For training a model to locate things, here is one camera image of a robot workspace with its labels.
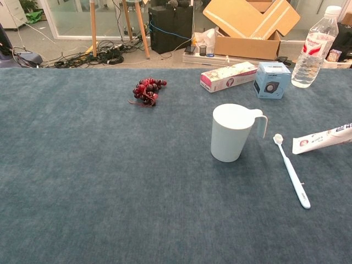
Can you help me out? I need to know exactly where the light blue toothbrush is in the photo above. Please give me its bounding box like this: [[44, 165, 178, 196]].
[[273, 133, 311, 210]]

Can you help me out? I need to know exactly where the white toothpaste tube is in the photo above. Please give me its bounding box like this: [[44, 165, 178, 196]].
[[291, 123, 352, 155]]

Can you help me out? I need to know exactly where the red grape bunch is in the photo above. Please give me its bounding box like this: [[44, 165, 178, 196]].
[[128, 77, 168, 108]]

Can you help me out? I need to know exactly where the pink floral carton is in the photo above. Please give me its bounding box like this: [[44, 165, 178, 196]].
[[200, 61, 259, 94]]

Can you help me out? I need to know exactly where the blue table carpet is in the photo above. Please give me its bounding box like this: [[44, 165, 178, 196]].
[[0, 68, 352, 264]]

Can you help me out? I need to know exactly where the white plastic bag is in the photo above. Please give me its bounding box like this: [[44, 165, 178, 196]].
[[192, 27, 217, 54]]

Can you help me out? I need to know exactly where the black computer tower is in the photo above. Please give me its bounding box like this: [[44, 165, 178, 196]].
[[148, 4, 194, 55]]

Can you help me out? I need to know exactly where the blue speaker box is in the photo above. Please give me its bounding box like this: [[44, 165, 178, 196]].
[[253, 62, 292, 100]]

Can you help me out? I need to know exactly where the wooden stool leg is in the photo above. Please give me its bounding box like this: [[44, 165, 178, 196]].
[[122, 0, 134, 41], [134, 0, 151, 60], [90, 0, 98, 58]]

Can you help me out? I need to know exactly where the open cardboard box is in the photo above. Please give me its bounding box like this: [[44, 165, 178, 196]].
[[202, 0, 301, 61]]

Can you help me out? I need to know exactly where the clear water bottle red label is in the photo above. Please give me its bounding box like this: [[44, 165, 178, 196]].
[[291, 5, 342, 89]]

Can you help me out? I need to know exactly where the dark blue padded seat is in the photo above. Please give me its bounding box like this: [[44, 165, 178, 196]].
[[0, 23, 43, 68]]

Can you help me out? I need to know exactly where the white plastic basket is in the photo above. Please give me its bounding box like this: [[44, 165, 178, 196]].
[[321, 59, 352, 69]]

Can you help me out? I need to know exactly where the small printed carton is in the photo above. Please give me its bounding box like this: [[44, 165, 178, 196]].
[[328, 48, 343, 63]]

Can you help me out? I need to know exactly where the green bag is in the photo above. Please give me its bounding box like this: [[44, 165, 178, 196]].
[[25, 9, 44, 25]]

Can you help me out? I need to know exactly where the green potted plant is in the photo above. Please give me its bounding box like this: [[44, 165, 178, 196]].
[[19, 0, 38, 13]]

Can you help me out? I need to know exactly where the white cabinet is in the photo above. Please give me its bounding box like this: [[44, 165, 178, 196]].
[[0, 0, 28, 29]]

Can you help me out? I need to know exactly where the white plastic mug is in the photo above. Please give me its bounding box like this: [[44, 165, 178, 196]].
[[210, 103, 268, 163]]

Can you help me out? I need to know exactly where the black cable pile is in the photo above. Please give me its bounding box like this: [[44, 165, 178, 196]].
[[45, 40, 151, 69]]

